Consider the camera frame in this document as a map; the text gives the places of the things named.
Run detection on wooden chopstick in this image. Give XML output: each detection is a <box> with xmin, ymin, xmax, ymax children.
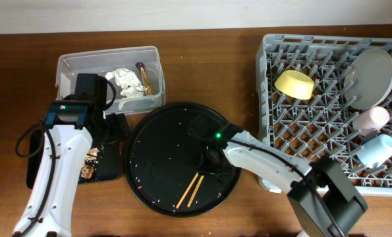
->
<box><xmin>175</xmin><ymin>172</ymin><xmax>199</xmax><ymax>209</ymax></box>
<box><xmin>187</xmin><ymin>175</ymin><xmax>205</xmax><ymax>208</ymax></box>

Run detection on gold coffee sachet wrapper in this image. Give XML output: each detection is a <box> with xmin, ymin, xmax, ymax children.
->
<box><xmin>136</xmin><ymin>62</ymin><xmax>154</xmax><ymax>95</ymax></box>

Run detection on round black serving tray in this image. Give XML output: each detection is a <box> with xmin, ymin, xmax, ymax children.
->
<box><xmin>124</xmin><ymin>102</ymin><xmax>242</xmax><ymax>218</ymax></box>

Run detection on food scraps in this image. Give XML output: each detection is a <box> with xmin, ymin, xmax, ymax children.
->
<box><xmin>80</xmin><ymin>147</ymin><xmax>99</xmax><ymax>180</ymax></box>

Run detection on yellow bowl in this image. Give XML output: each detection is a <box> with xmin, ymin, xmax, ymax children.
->
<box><xmin>274</xmin><ymin>70</ymin><xmax>314</xmax><ymax>100</ymax></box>

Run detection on pink cup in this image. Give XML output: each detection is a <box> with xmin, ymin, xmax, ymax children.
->
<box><xmin>352</xmin><ymin>106</ymin><xmax>390</xmax><ymax>136</ymax></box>

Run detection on blue cup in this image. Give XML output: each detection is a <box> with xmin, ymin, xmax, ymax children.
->
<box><xmin>357</xmin><ymin>134</ymin><xmax>392</xmax><ymax>169</ymax></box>

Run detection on grey ceramic plate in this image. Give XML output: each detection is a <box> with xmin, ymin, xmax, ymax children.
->
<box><xmin>343</xmin><ymin>49</ymin><xmax>392</xmax><ymax>110</ymax></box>

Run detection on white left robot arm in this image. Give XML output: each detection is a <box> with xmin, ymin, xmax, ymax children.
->
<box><xmin>13</xmin><ymin>73</ymin><xmax>130</xmax><ymax>236</ymax></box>

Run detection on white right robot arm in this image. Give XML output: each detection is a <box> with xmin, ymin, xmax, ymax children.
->
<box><xmin>188</xmin><ymin>115</ymin><xmax>368</xmax><ymax>236</ymax></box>

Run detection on clear plastic waste bin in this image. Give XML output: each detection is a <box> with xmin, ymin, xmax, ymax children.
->
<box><xmin>56</xmin><ymin>46</ymin><xmax>165</xmax><ymax>115</ymax></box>

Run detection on grey dishwasher rack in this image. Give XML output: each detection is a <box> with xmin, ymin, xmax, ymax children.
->
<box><xmin>256</xmin><ymin>34</ymin><xmax>392</xmax><ymax>197</ymax></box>

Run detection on crumpled white tissue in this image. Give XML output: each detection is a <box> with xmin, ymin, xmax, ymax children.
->
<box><xmin>105</xmin><ymin>67</ymin><xmax>145</xmax><ymax>98</ymax></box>

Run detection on black rectangular tray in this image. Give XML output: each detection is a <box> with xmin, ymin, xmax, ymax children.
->
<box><xmin>26</xmin><ymin>122</ymin><xmax>129</xmax><ymax>189</ymax></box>

